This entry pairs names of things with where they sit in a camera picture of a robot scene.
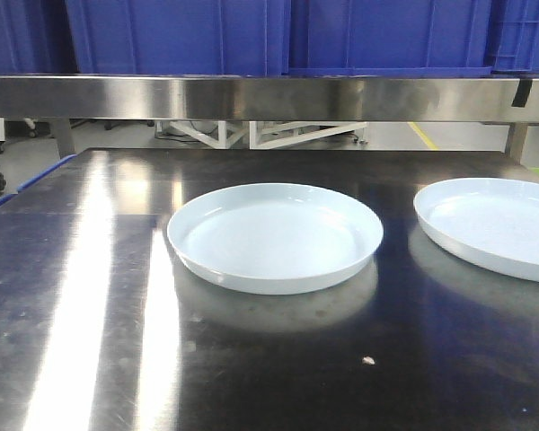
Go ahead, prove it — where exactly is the blue plastic crate middle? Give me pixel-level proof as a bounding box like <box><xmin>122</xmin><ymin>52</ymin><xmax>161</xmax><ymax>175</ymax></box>
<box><xmin>288</xmin><ymin>1</ymin><xmax>491</xmax><ymax>77</ymax></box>

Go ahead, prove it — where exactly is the blue plastic crate right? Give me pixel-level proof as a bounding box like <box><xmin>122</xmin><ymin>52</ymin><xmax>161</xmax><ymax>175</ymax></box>
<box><xmin>485</xmin><ymin>0</ymin><xmax>539</xmax><ymax>75</ymax></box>

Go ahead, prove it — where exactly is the white metal frame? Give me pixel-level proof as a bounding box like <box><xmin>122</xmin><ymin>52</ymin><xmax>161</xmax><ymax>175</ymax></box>
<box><xmin>155</xmin><ymin>120</ymin><xmax>369</xmax><ymax>150</ymax></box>

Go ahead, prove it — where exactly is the light blue plate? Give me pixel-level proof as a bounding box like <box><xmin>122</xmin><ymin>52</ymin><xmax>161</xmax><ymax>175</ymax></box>
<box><xmin>413</xmin><ymin>178</ymin><xmax>539</xmax><ymax>282</ymax></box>
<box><xmin>166</xmin><ymin>183</ymin><xmax>384</xmax><ymax>295</ymax></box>

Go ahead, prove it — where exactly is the black tape strip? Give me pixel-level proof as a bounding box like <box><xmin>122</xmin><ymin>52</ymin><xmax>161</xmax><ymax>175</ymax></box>
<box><xmin>511</xmin><ymin>78</ymin><xmax>533</xmax><ymax>108</ymax></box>

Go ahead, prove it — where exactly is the blue plastic crate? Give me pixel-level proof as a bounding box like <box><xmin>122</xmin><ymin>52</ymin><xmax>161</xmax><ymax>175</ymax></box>
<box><xmin>485</xmin><ymin>0</ymin><xmax>539</xmax><ymax>75</ymax></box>
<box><xmin>66</xmin><ymin>1</ymin><xmax>291</xmax><ymax>76</ymax></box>
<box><xmin>288</xmin><ymin>1</ymin><xmax>491</xmax><ymax>77</ymax></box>

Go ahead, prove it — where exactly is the blue plastic crate left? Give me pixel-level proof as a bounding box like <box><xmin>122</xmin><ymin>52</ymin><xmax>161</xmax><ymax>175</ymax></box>
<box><xmin>66</xmin><ymin>1</ymin><xmax>291</xmax><ymax>76</ymax></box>

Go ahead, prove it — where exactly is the small white crumb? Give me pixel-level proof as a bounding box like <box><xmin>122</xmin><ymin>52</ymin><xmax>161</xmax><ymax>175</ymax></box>
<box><xmin>362</xmin><ymin>356</ymin><xmax>376</xmax><ymax>365</ymax></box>

